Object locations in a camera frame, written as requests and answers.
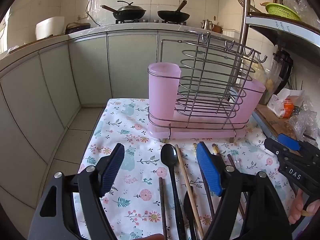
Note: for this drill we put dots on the light wooden chopstick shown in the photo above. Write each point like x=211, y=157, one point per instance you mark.
x=185, y=177

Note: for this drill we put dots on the pink plastic drip tray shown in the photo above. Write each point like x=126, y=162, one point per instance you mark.
x=200, y=131

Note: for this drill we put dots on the clear plastic bag on shelf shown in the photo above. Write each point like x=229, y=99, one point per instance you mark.
x=302, y=2

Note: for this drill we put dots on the gas stove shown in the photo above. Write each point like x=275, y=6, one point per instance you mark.
x=150, y=21

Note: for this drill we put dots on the plain dark brown chopstick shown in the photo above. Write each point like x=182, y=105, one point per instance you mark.
x=163, y=205
x=231, y=160

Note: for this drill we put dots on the floral tablecloth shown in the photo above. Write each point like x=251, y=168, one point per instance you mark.
x=135, y=160

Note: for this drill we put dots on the white plastic bag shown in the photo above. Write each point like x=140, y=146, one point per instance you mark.
x=277, y=103

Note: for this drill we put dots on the black blender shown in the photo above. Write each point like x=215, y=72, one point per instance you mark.
x=283, y=65

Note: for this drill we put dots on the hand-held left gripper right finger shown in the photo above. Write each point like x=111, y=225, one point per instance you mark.
x=208, y=170

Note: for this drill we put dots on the gold-banded dark chopstick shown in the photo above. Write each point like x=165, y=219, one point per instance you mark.
x=216, y=150

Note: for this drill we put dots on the dark countertop appliance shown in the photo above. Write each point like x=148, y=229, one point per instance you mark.
x=77, y=28

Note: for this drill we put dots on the person's right hand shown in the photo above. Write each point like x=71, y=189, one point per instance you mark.
x=297, y=207

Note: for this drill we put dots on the tall pink plastic cup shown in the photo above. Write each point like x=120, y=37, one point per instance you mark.
x=162, y=90

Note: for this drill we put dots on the clear plastic jar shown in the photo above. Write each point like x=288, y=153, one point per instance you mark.
x=268, y=85

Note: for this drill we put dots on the metal shelf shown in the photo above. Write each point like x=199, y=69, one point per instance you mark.
x=287, y=30

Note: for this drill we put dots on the crumpled clear plastic bag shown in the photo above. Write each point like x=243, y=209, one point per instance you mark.
x=306, y=120

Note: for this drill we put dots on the orange packet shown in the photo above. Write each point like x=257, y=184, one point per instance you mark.
x=288, y=107

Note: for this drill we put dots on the metal kettle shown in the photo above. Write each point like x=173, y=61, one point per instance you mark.
x=207, y=25

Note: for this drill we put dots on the wooden cutting board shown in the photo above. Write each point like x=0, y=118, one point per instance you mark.
x=270, y=120

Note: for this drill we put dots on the wide pink plastic cup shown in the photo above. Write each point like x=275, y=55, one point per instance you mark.
x=250, y=102

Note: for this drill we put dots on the black wok with lid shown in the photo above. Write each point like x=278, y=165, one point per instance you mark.
x=130, y=11

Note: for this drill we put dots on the grey kitchen cabinets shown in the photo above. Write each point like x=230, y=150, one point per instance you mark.
x=87, y=67

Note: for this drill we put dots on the metal pole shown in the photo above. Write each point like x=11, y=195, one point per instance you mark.
x=245, y=10

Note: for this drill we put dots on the black wok without lid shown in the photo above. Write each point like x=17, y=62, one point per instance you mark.
x=173, y=15

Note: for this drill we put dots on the serrated table knife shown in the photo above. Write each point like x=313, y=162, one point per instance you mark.
x=188, y=205

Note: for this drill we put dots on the green plastic basket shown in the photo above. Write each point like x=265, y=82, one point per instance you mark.
x=282, y=11

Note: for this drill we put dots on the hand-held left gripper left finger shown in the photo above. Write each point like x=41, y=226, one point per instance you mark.
x=112, y=170

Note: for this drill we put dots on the copper pot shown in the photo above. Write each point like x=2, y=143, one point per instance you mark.
x=217, y=28

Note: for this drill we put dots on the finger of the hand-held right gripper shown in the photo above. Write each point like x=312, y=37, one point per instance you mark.
x=287, y=140
x=275, y=148

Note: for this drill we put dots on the black plastic spoon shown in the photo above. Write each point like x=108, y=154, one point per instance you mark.
x=168, y=155

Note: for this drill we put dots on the white rice cooker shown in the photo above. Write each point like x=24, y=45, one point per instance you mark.
x=50, y=27

